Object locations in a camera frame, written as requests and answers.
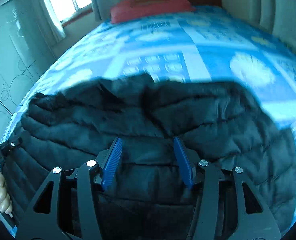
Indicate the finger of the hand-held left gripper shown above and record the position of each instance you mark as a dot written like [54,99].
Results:
[11,146]

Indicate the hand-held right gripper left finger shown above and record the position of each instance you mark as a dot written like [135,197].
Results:
[111,165]

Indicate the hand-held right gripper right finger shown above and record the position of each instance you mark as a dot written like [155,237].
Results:
[184,165]

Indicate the black puffer jacket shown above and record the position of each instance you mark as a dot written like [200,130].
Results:
[143,115]

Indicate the person's left hand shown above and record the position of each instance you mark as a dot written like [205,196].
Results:
[4,195]

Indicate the glass door wardrobe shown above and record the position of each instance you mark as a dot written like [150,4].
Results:
[13,55]

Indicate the blue patterned bedsheet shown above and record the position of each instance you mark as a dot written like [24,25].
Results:
[213,47]

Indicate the grey curtain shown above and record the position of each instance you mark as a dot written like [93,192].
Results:
[268,5]
[105,0]
[48,17]

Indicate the red pillow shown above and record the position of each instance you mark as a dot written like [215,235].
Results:
[150,11]

